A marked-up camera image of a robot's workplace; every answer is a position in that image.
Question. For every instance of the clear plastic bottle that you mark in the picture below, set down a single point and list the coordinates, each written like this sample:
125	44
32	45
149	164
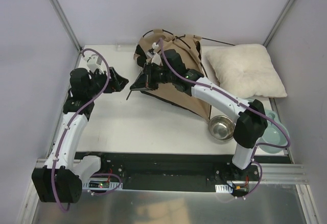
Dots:
125	46

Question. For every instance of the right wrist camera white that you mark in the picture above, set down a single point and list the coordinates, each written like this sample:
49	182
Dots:
153	55

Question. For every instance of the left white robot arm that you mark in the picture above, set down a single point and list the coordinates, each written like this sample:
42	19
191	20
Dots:
59	180

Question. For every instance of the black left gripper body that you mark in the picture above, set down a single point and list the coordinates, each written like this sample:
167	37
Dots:
112	79

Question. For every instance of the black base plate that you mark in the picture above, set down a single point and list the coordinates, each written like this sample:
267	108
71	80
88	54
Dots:
172	172

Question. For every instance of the steel pet bowl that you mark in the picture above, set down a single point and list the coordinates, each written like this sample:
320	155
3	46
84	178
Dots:
221	128

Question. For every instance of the cream white pillow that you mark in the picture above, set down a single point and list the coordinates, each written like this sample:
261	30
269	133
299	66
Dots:
246	70

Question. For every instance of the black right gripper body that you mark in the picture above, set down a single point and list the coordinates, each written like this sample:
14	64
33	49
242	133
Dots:
147	76

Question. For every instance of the green double pet bowl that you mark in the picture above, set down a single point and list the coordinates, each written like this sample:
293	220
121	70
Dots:
273	135

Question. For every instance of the beige fabric pet tent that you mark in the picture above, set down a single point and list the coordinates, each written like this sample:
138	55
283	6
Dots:
168	93

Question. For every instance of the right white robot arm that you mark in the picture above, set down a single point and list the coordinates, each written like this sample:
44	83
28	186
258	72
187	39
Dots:
248	117

